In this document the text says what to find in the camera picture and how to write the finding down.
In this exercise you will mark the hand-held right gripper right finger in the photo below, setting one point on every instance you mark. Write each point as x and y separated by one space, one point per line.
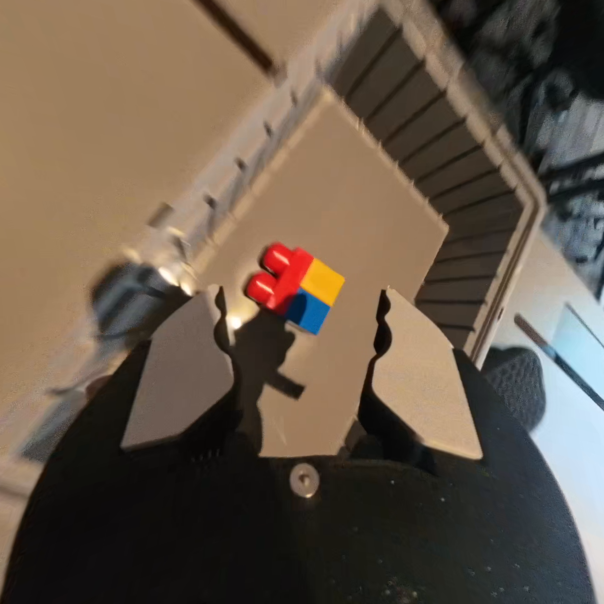
420 382

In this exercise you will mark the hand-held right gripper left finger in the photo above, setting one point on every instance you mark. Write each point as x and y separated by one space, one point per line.
181 373

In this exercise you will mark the blue one-stud toy block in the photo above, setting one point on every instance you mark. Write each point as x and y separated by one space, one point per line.
309 311

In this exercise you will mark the red two-stud toy block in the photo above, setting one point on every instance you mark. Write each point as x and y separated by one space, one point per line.
283 278

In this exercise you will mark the yellow one-stud toy block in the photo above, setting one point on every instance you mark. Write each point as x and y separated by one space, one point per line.
323 281

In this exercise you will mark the dark grey blurred object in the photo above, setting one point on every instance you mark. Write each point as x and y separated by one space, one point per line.
122 297

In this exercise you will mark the black textured rounded object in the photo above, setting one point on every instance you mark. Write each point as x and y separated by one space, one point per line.
516 382

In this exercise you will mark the dark thin rod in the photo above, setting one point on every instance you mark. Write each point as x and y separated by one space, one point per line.
561 363

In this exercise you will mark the grey flat board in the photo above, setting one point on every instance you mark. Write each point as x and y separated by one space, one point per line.
339 188

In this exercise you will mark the black patterned cloth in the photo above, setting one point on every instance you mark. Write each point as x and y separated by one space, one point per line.
557 71

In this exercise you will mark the grey frame with dark slats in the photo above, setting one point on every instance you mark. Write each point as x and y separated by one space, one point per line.
453 179

